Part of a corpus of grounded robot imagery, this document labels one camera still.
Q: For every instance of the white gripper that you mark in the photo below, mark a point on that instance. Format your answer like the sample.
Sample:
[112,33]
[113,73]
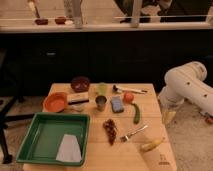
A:
[167,115]

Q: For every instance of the blue sponge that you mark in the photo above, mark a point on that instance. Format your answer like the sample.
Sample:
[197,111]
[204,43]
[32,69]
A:
[117,105]

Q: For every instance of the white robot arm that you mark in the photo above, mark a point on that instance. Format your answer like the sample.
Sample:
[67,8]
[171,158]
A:
[186,82]

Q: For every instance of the green pepper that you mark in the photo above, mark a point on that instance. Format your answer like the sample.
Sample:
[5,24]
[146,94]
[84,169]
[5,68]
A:
[137,113]

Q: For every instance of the yellow banana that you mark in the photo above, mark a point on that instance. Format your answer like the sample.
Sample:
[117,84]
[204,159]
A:
[151,145]

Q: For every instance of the orange tomato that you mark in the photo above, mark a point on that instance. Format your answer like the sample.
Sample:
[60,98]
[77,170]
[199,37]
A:
[128,97]

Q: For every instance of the silver fork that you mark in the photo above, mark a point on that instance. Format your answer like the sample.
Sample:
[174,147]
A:
[129,135]

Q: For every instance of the dark grape bunch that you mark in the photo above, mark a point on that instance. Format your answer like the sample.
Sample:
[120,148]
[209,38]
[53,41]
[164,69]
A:
[110,128]

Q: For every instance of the metal cup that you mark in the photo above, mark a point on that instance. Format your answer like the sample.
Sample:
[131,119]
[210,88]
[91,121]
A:
[101,102]

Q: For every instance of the green plastic cup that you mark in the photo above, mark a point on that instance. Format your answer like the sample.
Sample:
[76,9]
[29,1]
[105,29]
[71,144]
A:
[101,88]

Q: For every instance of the garlic clove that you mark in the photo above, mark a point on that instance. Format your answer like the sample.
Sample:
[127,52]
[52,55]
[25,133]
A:
[77,108]

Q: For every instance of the dark maroon bowl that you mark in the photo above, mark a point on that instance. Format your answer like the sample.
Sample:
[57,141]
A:
[80,84]

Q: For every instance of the white cloth in tray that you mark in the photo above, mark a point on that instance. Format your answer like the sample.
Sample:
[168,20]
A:
[69,149]

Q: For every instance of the orange bowl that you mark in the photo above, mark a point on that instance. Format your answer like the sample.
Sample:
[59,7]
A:
[55,102]

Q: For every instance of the green plastic tray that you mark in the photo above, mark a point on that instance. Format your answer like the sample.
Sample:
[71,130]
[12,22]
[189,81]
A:
[44,136]

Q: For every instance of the small red bowl right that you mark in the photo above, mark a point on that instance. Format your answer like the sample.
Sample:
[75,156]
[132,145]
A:
[60,20]

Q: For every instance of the small red bowl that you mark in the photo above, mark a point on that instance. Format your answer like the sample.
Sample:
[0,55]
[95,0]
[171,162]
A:
[60,20]
[41,21]

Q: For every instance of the black office chair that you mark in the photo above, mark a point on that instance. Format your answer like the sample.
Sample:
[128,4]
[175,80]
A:
[4,118]

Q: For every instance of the small red bowl left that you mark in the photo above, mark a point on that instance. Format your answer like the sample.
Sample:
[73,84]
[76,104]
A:
[41,21]

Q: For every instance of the white handled brush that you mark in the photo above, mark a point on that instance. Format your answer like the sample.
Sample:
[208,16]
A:
[121,89]

